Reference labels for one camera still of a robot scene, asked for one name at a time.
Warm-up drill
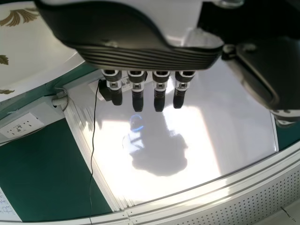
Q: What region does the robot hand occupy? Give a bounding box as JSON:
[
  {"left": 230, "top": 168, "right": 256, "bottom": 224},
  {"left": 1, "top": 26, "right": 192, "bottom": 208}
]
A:
[{"left": 34, "top": 0, "right": 300, "bottom": 128}]

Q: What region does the plate with brown leaf pattern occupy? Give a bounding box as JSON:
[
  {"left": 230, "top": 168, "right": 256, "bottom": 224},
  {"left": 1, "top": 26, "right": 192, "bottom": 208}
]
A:
[{"left": 0, "top": 0, "right": 89, "bottom": 103}]

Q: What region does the white socket strip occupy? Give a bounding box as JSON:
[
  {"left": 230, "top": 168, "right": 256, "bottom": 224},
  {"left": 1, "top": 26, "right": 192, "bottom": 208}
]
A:
[
  {"left": 90, "top": 70, "right": 152, "bottom": 101},
  {"left": 0, "top": 112, "right": 45, "bottom": 144}
]

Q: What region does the black charger adapter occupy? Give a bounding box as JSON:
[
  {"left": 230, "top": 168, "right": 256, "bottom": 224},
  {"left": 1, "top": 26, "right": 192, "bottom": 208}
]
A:
[{"left": 98, "top": 79, "right": 119, "bottom": 103}]

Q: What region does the handwritten paper note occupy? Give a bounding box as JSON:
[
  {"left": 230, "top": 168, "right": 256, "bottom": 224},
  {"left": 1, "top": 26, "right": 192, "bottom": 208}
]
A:
[{"left": 0, "top": 187, "right": 23, "bottom": 222}]

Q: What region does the grey corrugated hose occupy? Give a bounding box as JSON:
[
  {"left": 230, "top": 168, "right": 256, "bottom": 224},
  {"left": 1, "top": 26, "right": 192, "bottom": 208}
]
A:
[{"left": 51, "top": 88, "right": 69, "bottom": 110}]

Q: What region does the thin black cable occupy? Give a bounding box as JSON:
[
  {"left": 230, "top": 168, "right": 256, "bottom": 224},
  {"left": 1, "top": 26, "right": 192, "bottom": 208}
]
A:
[{"left": 88, "top": 79, "right": 102, "bottom": 225}]

